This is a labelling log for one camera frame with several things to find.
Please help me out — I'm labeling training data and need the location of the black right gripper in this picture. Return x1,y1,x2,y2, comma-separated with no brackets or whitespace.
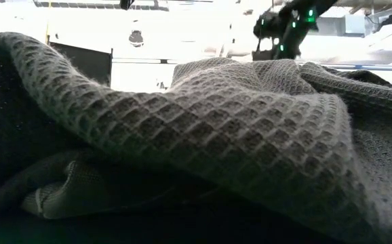
252,43,301,62

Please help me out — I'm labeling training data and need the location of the white waffle towel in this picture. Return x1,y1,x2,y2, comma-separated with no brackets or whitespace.
0,32,392,244

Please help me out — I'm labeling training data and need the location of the grey ceiling pipe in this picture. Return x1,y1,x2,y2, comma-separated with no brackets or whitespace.
317,63,392,72

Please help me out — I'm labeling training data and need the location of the black ceiling lamp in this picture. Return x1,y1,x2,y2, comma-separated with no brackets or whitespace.
128,29,145,47

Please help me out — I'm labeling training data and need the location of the black standing panel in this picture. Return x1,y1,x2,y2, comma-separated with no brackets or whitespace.
48,41,113,87

